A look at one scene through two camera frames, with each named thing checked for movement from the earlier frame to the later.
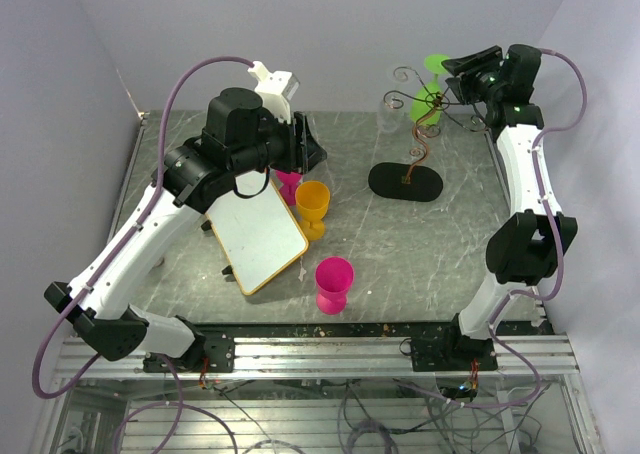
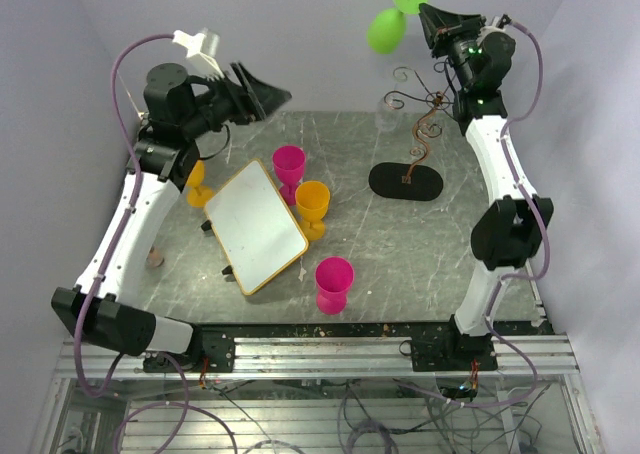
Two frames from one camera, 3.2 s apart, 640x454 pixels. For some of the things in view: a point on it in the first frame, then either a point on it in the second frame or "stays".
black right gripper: [468, 69] to [442, 28]
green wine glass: [426, 101] to [386, 29]
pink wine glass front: [334, 276] stays
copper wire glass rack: [409, 181] stays
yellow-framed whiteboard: [259, 237] stays
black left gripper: [303, 152] to [254, 98]
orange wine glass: [312, 201] stays
